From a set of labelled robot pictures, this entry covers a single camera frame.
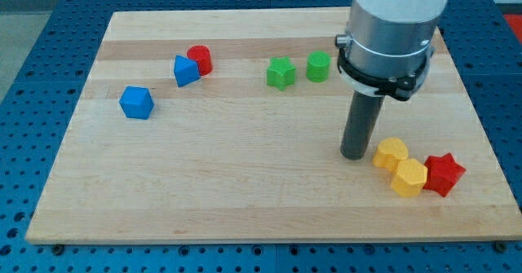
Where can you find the red star block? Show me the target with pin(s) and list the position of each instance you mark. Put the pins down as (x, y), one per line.
(443, 172)

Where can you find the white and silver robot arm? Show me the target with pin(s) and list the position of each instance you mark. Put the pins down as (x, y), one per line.
(386, 47)

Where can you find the yellow hexagon block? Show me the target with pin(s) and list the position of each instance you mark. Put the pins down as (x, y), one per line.
(409, 178)

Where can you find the dark grey cylindrical pointer tool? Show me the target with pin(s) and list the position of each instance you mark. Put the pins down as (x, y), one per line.
(361, 119)

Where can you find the green star block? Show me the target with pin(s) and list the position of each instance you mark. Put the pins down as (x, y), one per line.
(280, 73)

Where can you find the green cylinder block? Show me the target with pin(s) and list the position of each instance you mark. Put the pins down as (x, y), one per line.
(318, 66)

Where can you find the blue triangle block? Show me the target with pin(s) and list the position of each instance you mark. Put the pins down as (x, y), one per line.
(185, 70)

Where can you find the yellow heart block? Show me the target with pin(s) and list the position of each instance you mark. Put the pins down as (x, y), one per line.
(389, 153)

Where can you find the red cylinder block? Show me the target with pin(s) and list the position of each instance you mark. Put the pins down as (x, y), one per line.
(201, 55)

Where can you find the blue cube block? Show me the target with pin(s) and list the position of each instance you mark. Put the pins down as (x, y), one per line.
(136, 102)

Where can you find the wooden board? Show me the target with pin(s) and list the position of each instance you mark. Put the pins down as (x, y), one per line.
(229, 159)

